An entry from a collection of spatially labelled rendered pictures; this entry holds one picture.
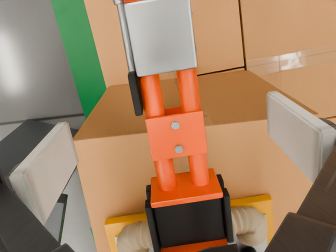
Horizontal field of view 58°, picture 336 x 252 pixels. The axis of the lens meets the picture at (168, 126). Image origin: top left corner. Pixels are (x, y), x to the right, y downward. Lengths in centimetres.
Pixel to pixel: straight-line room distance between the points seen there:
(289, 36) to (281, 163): 46
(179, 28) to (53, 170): 19
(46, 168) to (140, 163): 35
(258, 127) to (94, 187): 29
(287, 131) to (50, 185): 13
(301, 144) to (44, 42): 138
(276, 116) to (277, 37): 73
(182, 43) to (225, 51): 58
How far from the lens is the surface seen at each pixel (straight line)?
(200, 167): 35
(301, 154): 17
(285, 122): 18
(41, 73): 151
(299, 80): 96
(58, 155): 18
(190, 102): 32
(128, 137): 49
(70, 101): 151
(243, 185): 55
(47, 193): 17
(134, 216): 55
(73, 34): 144
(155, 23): 30
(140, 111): 32
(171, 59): 30
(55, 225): 86
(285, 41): 92
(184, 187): 37
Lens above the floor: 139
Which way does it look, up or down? 70 degrees down
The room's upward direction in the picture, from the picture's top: 175 degrees clockwise
